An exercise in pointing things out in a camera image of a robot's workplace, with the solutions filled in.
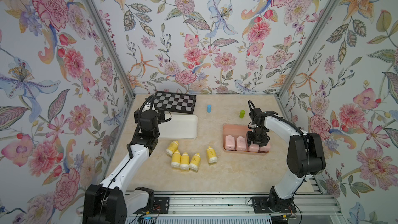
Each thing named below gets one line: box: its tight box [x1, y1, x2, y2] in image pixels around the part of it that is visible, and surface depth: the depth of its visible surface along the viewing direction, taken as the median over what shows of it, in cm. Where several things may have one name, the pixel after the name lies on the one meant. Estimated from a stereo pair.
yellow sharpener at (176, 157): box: [171, 149, 181, 170], surface depth 83 cm
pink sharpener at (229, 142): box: [224, 134, 236, 151], surface depth 90 cm
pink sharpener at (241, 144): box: [235, 135, 247, 151], surface depth 89 cm
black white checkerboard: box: [153, 90, 197, 115], surface depth 115 cm
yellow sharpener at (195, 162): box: [189, 152, 202, 173], surface depth 82 cm
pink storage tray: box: [222, 123, 271, 154], surface depth 90 cm
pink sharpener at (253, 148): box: [247, 141, 260, 153], surface depth 88 cm
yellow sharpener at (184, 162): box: [179, 151, 190, 172], surface depth 82 cm
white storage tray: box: [158, 114, 198, 140], surface depth 105 cm
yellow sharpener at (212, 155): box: [206, 146, 218, 164], surface depth 85 cm
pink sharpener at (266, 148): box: [259, 140, 271, 152], surface depth 88 cm
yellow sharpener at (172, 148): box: [165, 140, 180, 157], surface depth 87 cm
